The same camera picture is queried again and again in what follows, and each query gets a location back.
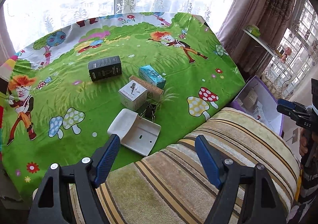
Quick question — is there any white plastic holder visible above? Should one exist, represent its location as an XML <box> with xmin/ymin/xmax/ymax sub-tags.
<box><xmin>107</xmin><ymin>109</ymin><xmax>161</xmax><ymax>157</ymax></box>

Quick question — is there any black binder clip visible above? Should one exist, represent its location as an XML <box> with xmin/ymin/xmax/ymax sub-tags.
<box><xmin>139</xmin><ymin>103</ymin><xmax>157</xmax><ymax>122</ymax></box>

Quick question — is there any white music box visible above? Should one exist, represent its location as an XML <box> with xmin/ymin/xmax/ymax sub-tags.
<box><xmin>119</xmin><ymin>80</ymin><xmax>147</xmax><ymax>111</ymax></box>

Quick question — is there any tan narrow box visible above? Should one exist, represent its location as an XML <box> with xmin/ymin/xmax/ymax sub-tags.
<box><xmin>129</xmin><ymin>75</ymin><xmax>164</xmax><ymax>102</ymax></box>

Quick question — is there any black product box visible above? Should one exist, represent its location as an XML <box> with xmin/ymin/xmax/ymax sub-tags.
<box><xmin>88</xmin><ymin>55</ymin><xmax>122</xmax><ymax>82</ymax></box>

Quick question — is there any teal foil box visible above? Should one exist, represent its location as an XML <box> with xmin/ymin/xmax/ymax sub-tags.
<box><xmin>139</xmin><ymin>65</ymin><xmax>166</xmax><ymax>89</ymax></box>

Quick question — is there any purple cardboard box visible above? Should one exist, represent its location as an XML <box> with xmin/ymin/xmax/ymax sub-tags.
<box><xmin>229</xmin><ymin>76</ymin><xmax>283</xmax><ymax>136</ymax></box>

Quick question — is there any white side table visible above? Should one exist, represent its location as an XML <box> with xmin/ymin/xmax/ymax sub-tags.
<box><xmin>242</xmin><ymin>29</ymin><xmax>288</xmax><ymax>76</ymax></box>

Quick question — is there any green tissue pack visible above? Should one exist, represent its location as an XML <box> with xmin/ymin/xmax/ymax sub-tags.
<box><xmin>246</xmin><ymin>25</ymin><xmax>260</xmax><ymax>38</ymax></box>

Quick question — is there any striped sofa cushion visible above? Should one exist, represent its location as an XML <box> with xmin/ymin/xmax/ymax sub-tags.
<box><xmin>32</xmin><ymin>106</ymin><xmax>301</xmax><ymax>224</ymax></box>

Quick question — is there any green cartoon tablecloth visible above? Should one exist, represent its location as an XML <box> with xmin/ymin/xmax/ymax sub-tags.
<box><xmin>1</xmin><ymin>12</ymin><xmax>244</xmax><ymax>199</ymax></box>

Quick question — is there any pink curtain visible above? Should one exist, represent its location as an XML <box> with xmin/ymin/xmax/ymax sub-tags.
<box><xmin>217</xmin><ymin>0</ymin><xmax>295</xmax><ymax>75</ymax></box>

